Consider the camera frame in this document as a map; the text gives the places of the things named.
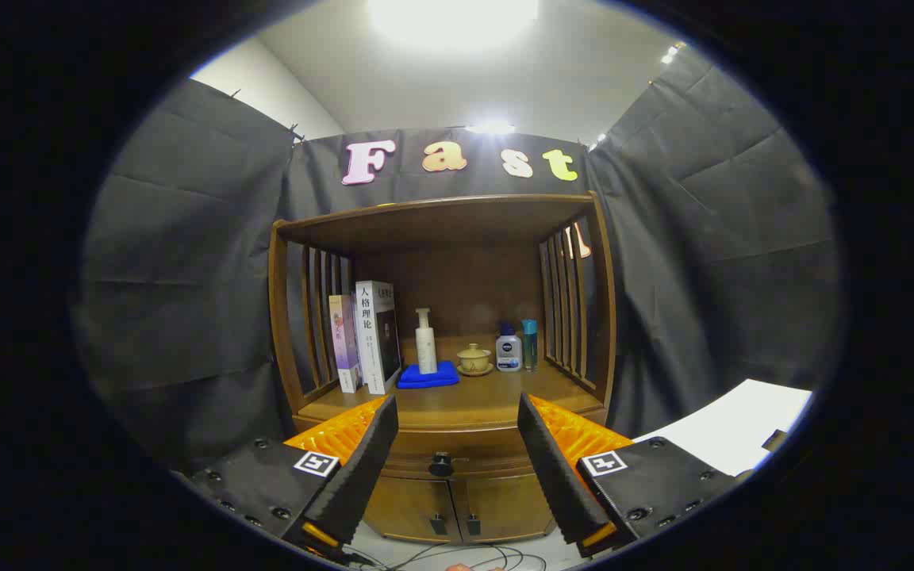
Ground brown wooden cabinet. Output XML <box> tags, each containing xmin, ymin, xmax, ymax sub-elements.
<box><xmin>268</xmin><ymin>193</ymin><xmax>618</xmax><ymax>545</ymax></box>

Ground black floor cables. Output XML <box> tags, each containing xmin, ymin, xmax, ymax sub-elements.
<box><xmin>346</xmin><ymin>542</ymin><xmax>549</xmax><ymax>571</ymax></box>

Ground blue folded cloth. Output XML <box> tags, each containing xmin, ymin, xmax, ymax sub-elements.
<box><xmin>397</xmin><ymin>361</ymin><xmax>461</xmax><ymax>389</ymax></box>

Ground wooden cabinet door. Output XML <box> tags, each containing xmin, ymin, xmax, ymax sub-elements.
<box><xmin>363</xmin><ymin>476</ymin><xmax>462</xmax><ymax>544</ymax></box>
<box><xmin>451</xmin><ymin>473</ymin><xmax>557</xmax><ymax>544</ymax></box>

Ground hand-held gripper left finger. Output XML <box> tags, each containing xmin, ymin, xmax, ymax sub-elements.
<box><xmin>187</xmin><ymin>394</ymin><xmax>400</xmax><ymax>560</ymax></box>

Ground thick white book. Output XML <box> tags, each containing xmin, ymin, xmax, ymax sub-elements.
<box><xmin>355</xmin><ymin>280</ymin><xmax>402</xmax><ymax>396</ymax></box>

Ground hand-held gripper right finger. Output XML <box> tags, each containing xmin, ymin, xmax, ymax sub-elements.
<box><xmin>517</xmin><ymin>393</ymin><xmax>743</xmax><ymax>558</ymax></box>

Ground ceiling light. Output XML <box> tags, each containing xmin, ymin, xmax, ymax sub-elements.
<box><xmin>366</xmin><ymin>0</ymin><xmax>541</xmax><ymax>52</ymax></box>

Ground white blue-capped lotion bottle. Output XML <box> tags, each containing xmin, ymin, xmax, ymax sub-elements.
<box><xmin>495</xmin><ymin>322</ymin><xmax>523</xmax><ymax>373</ymax></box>

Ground white board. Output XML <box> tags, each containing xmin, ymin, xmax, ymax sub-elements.
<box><xmin>633</xmin><ymin>378</ymin><xmax>813</xmax><ymax>477</ymax></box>

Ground brown wooden countertop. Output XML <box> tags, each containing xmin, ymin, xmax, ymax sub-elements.
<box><xmin>296</xmin><ymin>361</ymin><xmax>609</xmax><ymax>433</ymax></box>

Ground brown wooden drawer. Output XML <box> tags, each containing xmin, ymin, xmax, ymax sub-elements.
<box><xmin>382</xmin><ymin>428</ymin><xmax>541</xmax><ymax>481</ymax></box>

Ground white pump bottle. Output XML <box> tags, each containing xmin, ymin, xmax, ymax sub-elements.
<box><xmin>415</xmin><ymin>308</ymin><xmax>438</xmax><ymax>375</ymax></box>

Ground thin purple book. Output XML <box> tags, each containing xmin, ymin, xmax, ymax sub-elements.
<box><xmin>328</xmin><ymin>294</ymin><xmax>363</xmax><ymax>394</ymax></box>

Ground yellow lidded tea cup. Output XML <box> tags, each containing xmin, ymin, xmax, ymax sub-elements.
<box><xmin>457</xmin><ymin>343</ymin><xmax>495</xmax><ymax>377</ymax></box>

